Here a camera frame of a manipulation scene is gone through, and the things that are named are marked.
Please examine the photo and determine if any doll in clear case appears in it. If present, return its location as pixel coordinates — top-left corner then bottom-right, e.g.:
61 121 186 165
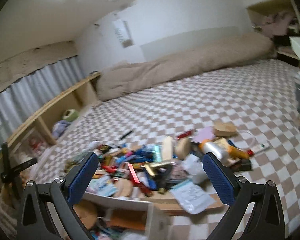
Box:
21 128 49 160

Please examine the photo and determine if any white storage box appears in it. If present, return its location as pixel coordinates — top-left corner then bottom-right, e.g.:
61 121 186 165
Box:
83 192 226 239

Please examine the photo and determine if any wooden headboard shelf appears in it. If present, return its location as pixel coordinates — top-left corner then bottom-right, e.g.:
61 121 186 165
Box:
0 71 102 170

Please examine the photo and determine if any grey curtain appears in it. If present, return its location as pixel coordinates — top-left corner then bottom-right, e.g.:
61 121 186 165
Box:
0 56 85 149

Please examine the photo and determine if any checkered bed blanket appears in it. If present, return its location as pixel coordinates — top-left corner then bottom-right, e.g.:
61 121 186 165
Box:
36 60 300 234

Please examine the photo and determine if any wall hanging organizer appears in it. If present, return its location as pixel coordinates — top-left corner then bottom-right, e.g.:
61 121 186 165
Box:
113 19 133 48

